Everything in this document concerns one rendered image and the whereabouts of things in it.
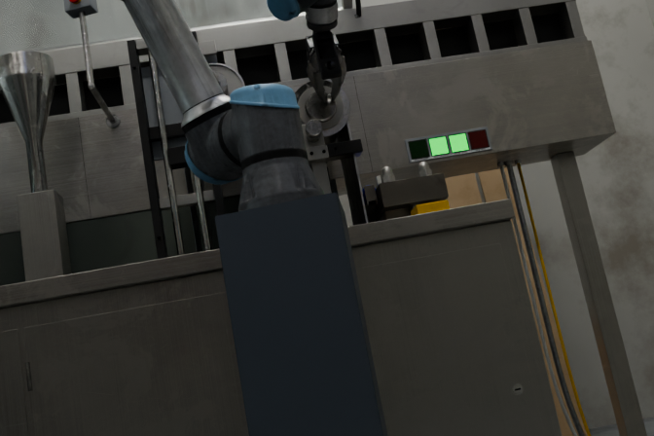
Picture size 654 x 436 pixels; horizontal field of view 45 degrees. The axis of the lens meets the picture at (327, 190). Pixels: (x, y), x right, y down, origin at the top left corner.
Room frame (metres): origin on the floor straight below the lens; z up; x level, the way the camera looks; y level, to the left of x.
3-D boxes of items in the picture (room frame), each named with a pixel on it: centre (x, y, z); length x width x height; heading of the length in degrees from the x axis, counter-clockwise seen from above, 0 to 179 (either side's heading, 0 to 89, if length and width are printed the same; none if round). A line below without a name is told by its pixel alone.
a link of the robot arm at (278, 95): (1.35, 0.08, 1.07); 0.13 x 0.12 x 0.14; 40
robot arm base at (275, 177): (1.34, 0.08, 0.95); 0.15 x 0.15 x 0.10
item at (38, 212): (1.92, 0.71, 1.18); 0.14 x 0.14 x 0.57
